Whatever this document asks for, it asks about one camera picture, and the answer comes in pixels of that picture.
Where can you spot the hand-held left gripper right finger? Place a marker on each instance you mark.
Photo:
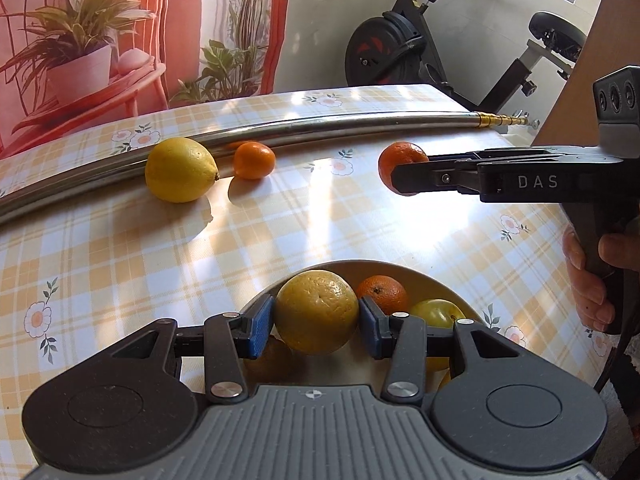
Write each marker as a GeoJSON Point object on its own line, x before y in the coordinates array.
{"type": "Point", "coordinates": [370, 330]}

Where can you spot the long metal pole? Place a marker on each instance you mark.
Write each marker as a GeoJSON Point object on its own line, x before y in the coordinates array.
{"type": "Point", "coordinates": [250, 132]}

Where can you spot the large yellow lemon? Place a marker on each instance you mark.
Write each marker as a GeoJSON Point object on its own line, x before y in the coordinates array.
{"type": "Point", "coordinates": [180, 170]}

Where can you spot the small yellow lemon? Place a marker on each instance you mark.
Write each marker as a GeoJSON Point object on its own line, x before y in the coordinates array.
{"type": "Point", "coordinates": [315, 310]}

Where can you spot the person's right hand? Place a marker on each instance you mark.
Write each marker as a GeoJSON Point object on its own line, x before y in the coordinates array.
{"type": "Point", "coordinates": [590, 285]}

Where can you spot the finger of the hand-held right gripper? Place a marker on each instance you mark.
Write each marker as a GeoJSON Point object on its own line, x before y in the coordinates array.
{"type": "Point", "coordinates": [460, 155]}
{"type": "Point", "coordinates": [440, 178]}

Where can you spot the small smooth orange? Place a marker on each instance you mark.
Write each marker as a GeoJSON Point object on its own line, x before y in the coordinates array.
{"type": "Point", "coordinates": [255, 160]}

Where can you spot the black exercise bike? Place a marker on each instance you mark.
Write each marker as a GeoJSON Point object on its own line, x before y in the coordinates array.
{"type": "Point", "coordinates": [385, 55]}

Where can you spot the printed backdrop cloth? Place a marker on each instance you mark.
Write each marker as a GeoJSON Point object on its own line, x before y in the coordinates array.
{"type": "Point", "coordinates": [125, 20]}

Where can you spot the brown wooden board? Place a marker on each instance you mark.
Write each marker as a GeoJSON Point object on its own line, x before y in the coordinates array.
{"type": "Point", "coordinates": [585, 35]}

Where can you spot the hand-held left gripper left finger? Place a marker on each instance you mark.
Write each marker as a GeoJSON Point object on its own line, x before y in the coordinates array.
{"type": "Point", "coordinates": [260, 327]}

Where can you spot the cream bowl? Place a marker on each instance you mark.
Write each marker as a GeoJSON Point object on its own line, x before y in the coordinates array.
{"type": "Point", "coordinates": [440, 287]}

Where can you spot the green apple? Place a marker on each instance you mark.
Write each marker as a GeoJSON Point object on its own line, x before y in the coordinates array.
{"type": "Point", "coordinates": [440, 312]}

